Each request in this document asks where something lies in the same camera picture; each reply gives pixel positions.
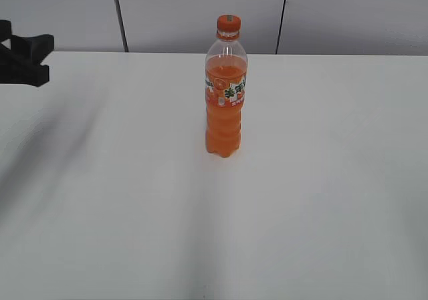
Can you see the orange soda plastic bottle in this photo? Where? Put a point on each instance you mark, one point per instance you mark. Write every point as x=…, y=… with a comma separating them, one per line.
x=226, y=65

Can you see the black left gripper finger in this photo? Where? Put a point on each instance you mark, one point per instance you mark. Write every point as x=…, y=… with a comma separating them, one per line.
x=21, y=62

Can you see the orange bottle cap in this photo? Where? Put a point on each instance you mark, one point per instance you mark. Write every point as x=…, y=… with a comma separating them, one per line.
x=228, y=23

